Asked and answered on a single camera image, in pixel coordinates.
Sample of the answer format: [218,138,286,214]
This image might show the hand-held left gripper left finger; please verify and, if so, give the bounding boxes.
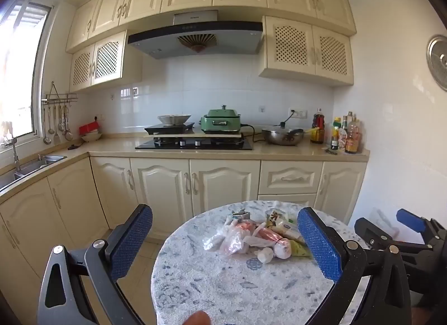
[37,204,154,325]

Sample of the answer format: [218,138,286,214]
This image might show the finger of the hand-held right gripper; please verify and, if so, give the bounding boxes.
[354,218,402,250]
[396,208,447,242]

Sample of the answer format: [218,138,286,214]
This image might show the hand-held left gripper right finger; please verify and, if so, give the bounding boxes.
[296,206,413,325]

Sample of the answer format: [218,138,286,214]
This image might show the long cream snack packet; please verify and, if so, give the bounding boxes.
[269,218,306,243]

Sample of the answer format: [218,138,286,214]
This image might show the person's left hand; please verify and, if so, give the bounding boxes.
[183,311,212,325]

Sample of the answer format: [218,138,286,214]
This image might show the green and yellow snack packet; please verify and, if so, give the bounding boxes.
[289,239,313,259]

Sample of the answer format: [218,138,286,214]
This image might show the white and pink crumpled wrapper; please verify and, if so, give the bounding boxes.
[273,239,292,261]

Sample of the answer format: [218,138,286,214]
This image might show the pink snack wrapper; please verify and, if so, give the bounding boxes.
[253,224,290,247]

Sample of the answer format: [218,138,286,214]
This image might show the cream base cabinets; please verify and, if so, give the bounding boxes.
[0,133,370,312]

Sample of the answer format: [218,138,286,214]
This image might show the clear plastic bag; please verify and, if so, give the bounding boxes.
[203,222,238,252]

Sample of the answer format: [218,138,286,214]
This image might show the cream cabinet drawer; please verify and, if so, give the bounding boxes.
[259,161,324,196]

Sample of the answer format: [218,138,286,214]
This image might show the pink tinted plastic bag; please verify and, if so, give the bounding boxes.
[219,222,255,257]

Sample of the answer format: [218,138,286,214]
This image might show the cluster of condiment bottles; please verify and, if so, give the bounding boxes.
[330,111,361,154]

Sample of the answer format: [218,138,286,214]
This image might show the blue floral tablecloth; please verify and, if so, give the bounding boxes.
[151,200,357,325]

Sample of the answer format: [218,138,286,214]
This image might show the black gas stove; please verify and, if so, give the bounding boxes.
[135,137,253,151]

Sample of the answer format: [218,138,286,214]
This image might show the black induction cooker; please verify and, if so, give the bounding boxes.
[144,122,195,135]

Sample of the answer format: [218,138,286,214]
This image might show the steel wok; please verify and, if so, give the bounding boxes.
[261,126,304,146]

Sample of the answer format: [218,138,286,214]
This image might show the large cooking oil bottle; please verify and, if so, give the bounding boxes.
[312,108,326,145]

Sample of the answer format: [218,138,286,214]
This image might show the wooden board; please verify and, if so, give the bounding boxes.
[145,130,243,141]

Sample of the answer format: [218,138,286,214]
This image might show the steel kitchen sink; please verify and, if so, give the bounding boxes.
[0,154,68,191]

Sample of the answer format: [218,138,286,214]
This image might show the shallow metal pan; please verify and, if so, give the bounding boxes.
[157,114,192,126]

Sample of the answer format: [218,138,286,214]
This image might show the hanging kitchen utensils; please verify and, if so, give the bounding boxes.
[42,102,74,145]

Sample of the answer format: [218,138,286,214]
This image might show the metal sink faucet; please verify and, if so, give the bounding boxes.
[2,121,23,172]

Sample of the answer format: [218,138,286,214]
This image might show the green electric pot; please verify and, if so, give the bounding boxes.
[200,104,242,134]

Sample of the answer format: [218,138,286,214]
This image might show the cream lattice door cabinet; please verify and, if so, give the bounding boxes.
[69,30,143,94]
[258,15,354,87]

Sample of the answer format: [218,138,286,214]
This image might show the grey range hood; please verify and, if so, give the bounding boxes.
[127,10,263,59]

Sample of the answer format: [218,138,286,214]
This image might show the kitchen window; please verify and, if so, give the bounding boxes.
[0,0,53,151]

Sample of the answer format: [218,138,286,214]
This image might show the black power cable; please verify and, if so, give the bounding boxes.
[241,123,268,143]

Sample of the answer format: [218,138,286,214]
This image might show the wall utensil rack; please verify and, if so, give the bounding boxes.
[41,82,78,104]

